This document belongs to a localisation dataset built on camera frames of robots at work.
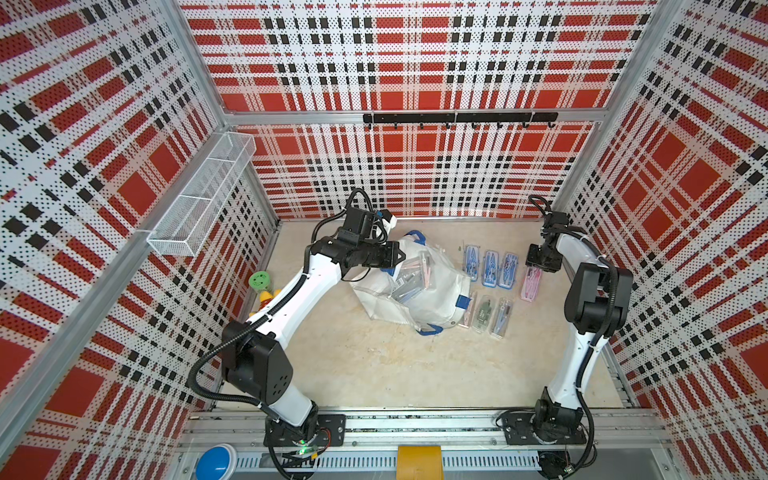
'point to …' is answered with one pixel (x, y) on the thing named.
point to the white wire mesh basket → (184, 227)
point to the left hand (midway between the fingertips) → (407, 256)
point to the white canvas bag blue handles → (427, 290)
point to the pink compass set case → (531, 283)
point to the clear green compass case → (481, 320)
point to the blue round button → (214, 464)
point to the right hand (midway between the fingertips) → (539, 263)
